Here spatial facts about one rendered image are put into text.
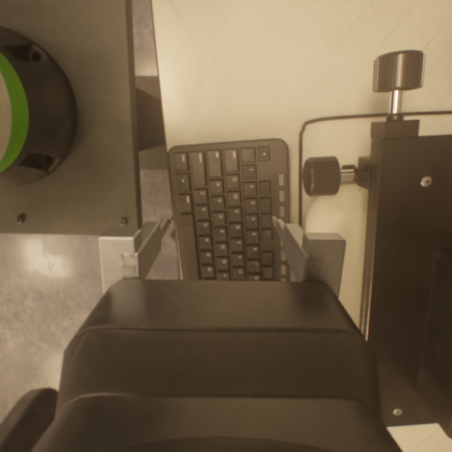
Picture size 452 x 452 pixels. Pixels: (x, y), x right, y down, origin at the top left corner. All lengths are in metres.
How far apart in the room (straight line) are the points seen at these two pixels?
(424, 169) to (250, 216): 0.18
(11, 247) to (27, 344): 0.43
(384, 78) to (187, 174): 0.21
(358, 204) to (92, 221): 0.29
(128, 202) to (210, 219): 0.10
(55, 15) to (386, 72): 0.30
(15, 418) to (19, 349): 0.95
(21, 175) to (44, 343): 1.28
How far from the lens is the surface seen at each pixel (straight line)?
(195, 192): 0.38
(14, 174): 0.36
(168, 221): 0.15
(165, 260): 1.25
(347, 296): 0.41
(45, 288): 1.46
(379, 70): 0.31
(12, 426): 0.73
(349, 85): 0.42
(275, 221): 0.15
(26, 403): 0.76
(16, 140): 0.31
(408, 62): 0.31
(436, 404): 0.42
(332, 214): 0.37
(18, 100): 0.31
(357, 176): 0.33
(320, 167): 0.31
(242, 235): 0.39
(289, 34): 0.41
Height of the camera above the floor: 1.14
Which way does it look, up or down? 73 degrees down
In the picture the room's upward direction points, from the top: 178 degrees clockwise
